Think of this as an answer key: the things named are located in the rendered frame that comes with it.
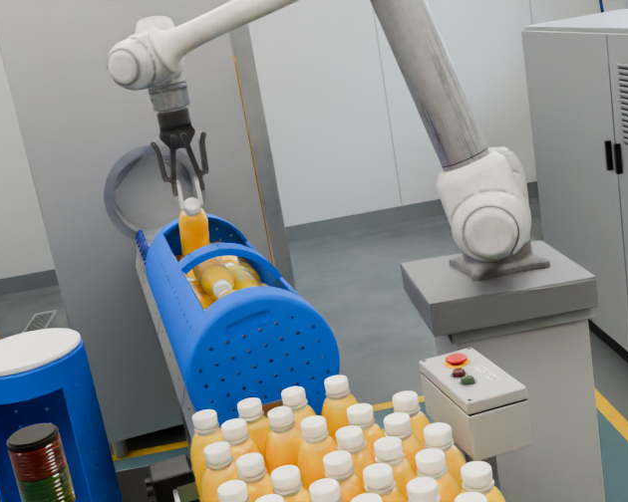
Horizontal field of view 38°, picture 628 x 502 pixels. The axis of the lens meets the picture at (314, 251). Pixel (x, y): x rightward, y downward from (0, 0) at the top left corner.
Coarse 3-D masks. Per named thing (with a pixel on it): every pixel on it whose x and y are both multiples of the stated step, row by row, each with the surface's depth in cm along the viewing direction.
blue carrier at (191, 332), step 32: (224, 224) 245; (160, 256) 222; (192, 256) 200; (256, 256) 202; (160, 288) 207; (256, 288) 166; (288, 288) 195; (192, 320) 168; (224, 320) 160; (256, 320) 162; (288, 320) 164; (320, 320) 165; (192, 352) 160; (224, 352) 162; (256, 352) 163; (288, 352) 165; (320, 352) 166; (192, 384) 161; (224, 384) 163; (256, 384) 165; (288, 384) 166; (320, 384) 168; (224, 416) 164
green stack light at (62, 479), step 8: (64, 472) 113; (16, 480) 112; (40, 480) 111; (48, 480) 111; (56, 480) 112; (64, 480) 113; (24, 488) 111; (32, 488) 111; (40, 488) 111; (48, 488) 111; (56, 488) 112; (64, 488) 113; (72, 488) 114; (24, 496) 112; (32, 496) 111; (40, 496) 111; (48, 496) 111; (56, 496) 112; (64, 496) 113; (72, 496) 114
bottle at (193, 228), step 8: (200, 208) 220; (184, 216) 219; (192, 216) 219; (200, 216) 220; (184, 224) 220; (192, 224) 219; (200, 224) 220; (184, 232) 222; (192, 232) 221; (200, 232) 222; (208, 232) 227; (184, 240) 225; (192, 240) 224; (200, 240) 225; (208, 240) 229; (184, 248) 228; (192, 248) 226; (184, 256) 231
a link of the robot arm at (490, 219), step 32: (384, 0) 176; (416, 0) 176; (384, 32) 181; (416, 32) 176; (416, 64) 178; (448, 64) 179; (416, 96) 181; (448, 96) 178; (448, 128) 180; (448, 160) 182; (480, 160) 180; (448, 192) 182; (480, 192) 178; (512, 192) 179; (480, 224) 176; (512, 224) 175; (480, 256) 180
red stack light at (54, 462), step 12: (48, 444) 111; (60, 444) 113; (12, 456) 111; (24, 456) 110; (36, 456) 110; (48, 456) 111; (60, 456) 112; (24, 468) 110; (36, 468) 110; (48, 468) 111; (60, 468) 112; (24, 480) 111; (36, 480) 111
